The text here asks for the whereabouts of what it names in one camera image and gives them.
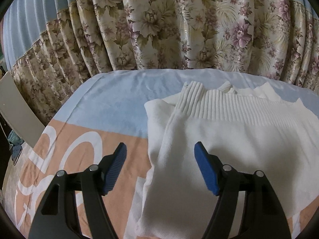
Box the orange and blue bedsheet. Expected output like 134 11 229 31
4 69 318 238

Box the blue clothes pile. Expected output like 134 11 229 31
8 131 24 166

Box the white cabinet board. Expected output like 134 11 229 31
0 72 45 148

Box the white knit sweater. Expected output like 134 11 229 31
124 81 318 238

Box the blue floral curtain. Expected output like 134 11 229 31
1 0 318 124

